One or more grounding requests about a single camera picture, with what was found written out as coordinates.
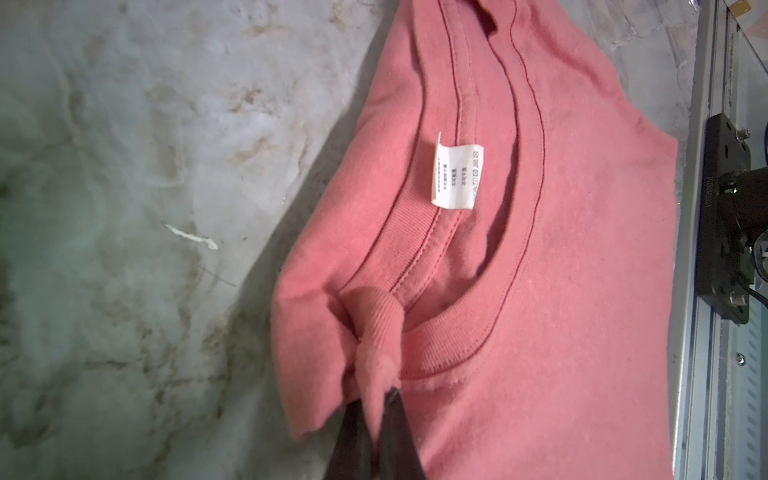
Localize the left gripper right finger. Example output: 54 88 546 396
379 389 426 480

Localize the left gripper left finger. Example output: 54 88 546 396
323 400 374 480

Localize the pink t-shirt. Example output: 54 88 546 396
271 1 677 479

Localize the aluminium mounting rail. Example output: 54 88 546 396
668 1 767 479

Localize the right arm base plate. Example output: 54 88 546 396
694 113 754 325

